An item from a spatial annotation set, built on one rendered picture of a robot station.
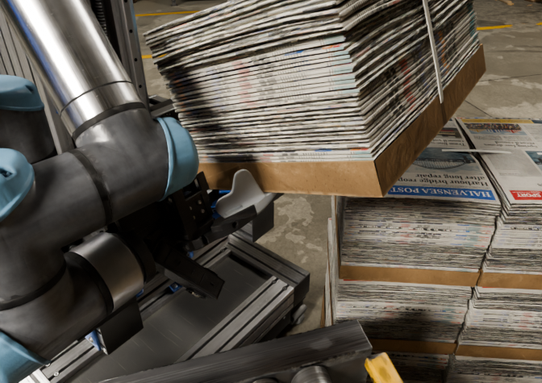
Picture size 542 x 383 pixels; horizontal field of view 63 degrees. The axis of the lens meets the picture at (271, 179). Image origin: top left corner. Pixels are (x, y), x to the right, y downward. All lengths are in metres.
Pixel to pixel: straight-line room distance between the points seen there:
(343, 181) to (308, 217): 1.65
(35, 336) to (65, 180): 0.13
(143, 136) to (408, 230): 0.62
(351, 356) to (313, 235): 1.42
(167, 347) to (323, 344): 0.82
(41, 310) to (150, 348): 0.99
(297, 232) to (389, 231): 1.17
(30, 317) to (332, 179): 0.31
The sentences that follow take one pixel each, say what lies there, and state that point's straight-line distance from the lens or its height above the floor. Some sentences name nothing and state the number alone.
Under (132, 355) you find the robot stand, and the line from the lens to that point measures 1.40.
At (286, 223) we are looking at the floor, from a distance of 2.09.
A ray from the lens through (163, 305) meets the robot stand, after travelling 1.49.
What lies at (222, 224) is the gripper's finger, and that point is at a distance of 0.52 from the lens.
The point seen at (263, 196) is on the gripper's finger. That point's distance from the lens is 0.55.
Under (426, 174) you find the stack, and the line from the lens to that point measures 0.94.
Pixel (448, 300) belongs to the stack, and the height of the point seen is 0.56.
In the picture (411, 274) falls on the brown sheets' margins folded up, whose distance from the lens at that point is 1.00.
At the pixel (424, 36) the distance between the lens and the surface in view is 0.58.
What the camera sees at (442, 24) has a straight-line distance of 0.63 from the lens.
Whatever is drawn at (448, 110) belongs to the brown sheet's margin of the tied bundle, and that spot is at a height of 1.06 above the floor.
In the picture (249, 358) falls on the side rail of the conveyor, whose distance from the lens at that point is 0.62.
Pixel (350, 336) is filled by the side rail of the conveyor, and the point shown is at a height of 0.80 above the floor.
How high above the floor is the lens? 1.31
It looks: 33 degrees down
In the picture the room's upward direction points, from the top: straight up
